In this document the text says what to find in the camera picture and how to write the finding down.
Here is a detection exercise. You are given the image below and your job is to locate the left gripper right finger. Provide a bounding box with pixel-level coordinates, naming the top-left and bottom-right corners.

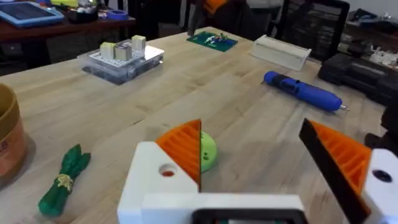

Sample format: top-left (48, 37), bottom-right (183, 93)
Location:
top-left (298, 118), bottom-right (398, 224)

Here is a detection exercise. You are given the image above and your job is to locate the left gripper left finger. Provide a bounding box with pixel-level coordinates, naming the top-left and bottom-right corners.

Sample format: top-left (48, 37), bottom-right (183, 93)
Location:
top-left (117, 119), bottom-right (203, 224)

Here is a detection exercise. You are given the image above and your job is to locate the blue electric screwdriver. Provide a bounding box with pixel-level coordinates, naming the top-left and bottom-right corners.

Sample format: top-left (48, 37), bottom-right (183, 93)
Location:
top-left (263, 70), bottom-right (351, 113)

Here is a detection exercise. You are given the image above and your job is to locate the green disc with holes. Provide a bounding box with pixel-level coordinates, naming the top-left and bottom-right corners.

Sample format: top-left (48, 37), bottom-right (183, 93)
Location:
top-left (200, 131), bottom-right (218, 173)

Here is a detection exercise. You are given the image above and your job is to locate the green asparagus toy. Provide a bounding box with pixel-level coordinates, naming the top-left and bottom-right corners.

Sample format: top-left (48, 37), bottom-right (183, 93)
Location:
top-left (37, 143), bottom-right (92, 218)

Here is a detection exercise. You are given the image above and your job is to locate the black tool case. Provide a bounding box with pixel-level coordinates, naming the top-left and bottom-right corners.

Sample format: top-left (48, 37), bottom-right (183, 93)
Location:
top-left (317, 52), bottom-right (398, 107)

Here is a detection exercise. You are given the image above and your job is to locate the clear box with white blocks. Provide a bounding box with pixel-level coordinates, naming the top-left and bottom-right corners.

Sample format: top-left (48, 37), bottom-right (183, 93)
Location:
top-left (77, 34), bottom-right (165, 86)

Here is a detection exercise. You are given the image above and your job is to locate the long white box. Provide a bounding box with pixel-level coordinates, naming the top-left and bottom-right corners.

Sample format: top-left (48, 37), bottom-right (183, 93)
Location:
top-left (251, 34), bottom-right (313, 72)

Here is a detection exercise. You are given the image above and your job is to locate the brown round tub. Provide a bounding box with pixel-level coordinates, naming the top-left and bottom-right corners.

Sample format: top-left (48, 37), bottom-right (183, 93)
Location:
top-left (0, 83), bottom-right (27, 188)

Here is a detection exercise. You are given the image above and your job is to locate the green board with blocks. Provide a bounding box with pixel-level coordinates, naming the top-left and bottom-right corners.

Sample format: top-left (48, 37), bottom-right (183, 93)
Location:
top-left (186, 30), bottom-right (239, 53)

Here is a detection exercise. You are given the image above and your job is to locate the blue tape roll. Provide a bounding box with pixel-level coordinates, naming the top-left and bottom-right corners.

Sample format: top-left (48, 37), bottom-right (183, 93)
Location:
top-left (106, 9), bottom-right (129, 21)

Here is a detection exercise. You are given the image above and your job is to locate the brown side table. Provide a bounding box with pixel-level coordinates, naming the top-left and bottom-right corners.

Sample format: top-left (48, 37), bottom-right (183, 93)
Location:
top-left (0, 16), bottom-right (137, 44)

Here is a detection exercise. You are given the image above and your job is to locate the black box with clutter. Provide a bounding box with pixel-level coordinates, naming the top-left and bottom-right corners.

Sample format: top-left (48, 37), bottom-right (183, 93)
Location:
top-left (66, 4), bottom-right (101, 25)

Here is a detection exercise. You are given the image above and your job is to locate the blue flat tray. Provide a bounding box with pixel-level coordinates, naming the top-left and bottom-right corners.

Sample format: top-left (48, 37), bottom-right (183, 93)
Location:
top-left (0, 1), bottom-right (65, 29)

